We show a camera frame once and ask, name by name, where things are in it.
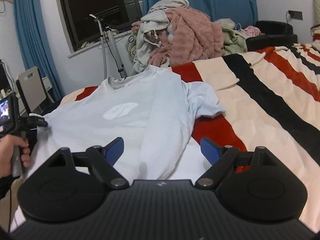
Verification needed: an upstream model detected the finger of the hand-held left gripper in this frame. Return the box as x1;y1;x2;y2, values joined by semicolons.
29;113;48;129

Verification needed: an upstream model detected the small pink cloth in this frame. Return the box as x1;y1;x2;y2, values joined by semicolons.
243;25;261;37

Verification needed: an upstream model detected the white t-shirt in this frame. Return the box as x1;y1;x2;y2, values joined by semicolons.
25;64;227;181

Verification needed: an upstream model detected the grey white hoodie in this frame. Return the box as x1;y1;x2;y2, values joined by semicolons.
132;10;173;77

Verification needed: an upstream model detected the pink fluffy blanket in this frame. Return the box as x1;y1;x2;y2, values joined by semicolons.
131;6;226;67

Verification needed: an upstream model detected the narrow blue curtain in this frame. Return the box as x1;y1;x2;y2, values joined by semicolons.
12;0;63;104

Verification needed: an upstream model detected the striped blanket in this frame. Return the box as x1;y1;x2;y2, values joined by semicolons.
41;41;320;233

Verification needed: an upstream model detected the black cable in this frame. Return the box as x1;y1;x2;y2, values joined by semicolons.
8;177;14;233

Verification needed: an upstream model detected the black armchair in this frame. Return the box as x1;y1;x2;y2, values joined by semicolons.
246;20;298;53

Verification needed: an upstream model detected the green printed blanket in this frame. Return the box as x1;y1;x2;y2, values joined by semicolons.
125;32;141;63

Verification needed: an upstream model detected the person's left hand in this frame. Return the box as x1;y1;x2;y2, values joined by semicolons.
0;134;31;179

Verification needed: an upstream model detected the white black chair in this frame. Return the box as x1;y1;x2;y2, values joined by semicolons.
15;66;54;117

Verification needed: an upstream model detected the wavy black-framed mirror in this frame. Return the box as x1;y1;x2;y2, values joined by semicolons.
0;60;13;93

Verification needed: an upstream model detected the pale green blanket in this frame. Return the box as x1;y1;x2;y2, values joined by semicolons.
216;18;248;56

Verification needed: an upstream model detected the wall outlet with charger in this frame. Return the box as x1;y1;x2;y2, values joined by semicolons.
286;10;304;21

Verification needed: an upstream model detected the dark window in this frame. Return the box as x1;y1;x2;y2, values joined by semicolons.
56;0;143;52

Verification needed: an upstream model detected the garment steamer stand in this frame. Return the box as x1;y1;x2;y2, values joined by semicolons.
89;14;128;79

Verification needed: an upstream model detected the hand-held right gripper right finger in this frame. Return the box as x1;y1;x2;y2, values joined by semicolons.
195;137;278;188

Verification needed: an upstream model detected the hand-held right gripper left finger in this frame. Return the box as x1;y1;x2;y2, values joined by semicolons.
49;137;129;189

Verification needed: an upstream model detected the beige garment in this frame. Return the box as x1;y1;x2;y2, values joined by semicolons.
149;0;190;14

